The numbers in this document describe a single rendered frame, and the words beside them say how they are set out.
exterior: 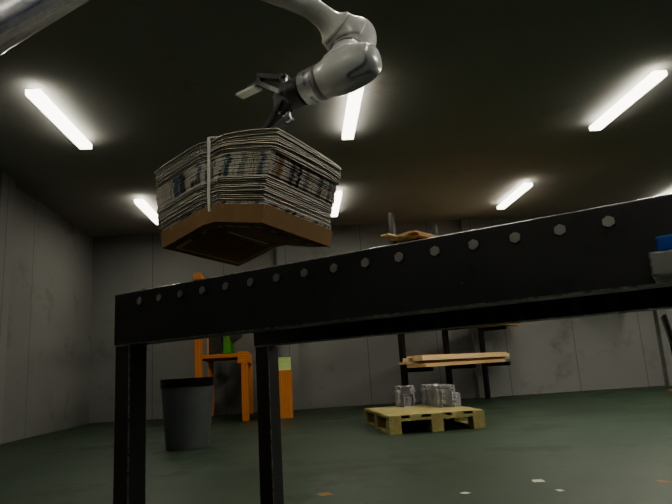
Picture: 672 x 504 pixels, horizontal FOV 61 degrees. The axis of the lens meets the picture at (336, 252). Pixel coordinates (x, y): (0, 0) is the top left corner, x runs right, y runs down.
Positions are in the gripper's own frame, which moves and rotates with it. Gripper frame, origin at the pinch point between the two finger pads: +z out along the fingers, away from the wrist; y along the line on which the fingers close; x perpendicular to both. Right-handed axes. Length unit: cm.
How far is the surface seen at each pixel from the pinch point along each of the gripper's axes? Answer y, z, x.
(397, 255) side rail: 56, -50, -24
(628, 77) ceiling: -191, -94, 451
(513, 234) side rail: 57, -70, -24
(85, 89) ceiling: -212, 304, 162
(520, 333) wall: -19, 161, 908
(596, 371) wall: 58, 65, 982
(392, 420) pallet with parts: 91, 155, 370
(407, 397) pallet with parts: 71, 188, 477
